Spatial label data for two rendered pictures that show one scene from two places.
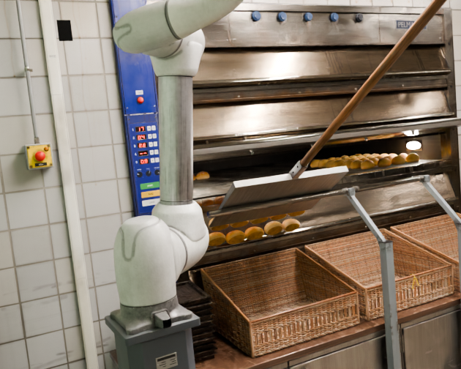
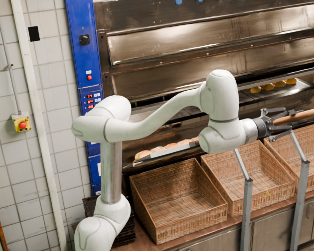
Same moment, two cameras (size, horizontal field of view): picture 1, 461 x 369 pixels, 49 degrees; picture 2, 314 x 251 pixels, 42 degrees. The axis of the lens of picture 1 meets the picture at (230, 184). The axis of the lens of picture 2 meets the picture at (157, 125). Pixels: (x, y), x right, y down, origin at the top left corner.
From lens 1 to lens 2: 1.10 m
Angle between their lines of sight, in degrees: 22
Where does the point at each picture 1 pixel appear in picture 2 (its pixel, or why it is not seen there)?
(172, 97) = (108, 151)
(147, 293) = not seen: outside the picture
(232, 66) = (157, 42)
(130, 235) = (83, 237)
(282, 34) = (198, 12)
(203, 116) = (134, 79)
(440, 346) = (277, 228)
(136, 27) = (85, 136)
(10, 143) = (2, 114)
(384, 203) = not seen: hidden behind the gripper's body
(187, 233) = (116, 221)
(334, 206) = not seen: hidden behind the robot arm
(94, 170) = (59, 124)
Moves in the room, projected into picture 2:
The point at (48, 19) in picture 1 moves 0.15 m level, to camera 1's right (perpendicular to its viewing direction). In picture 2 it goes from (22, 29) to (48, 28)
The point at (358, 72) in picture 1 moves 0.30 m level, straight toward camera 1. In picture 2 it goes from (254, 34) to (250, 46)
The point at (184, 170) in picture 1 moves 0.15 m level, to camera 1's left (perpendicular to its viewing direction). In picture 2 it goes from (115, 187) to (84, 188)
